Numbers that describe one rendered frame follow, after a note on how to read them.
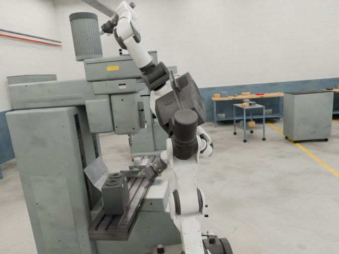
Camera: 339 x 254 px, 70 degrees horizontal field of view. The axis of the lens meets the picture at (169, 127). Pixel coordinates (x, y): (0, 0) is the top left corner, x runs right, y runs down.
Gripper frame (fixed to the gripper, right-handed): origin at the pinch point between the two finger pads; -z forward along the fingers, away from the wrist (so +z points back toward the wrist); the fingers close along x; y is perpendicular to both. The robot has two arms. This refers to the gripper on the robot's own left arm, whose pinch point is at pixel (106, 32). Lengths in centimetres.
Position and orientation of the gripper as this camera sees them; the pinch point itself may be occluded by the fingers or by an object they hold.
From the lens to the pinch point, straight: 177.2
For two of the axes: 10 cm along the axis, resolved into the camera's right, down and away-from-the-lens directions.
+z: 7.3, -2.9, -6.2
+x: 5.8, -2.2, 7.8
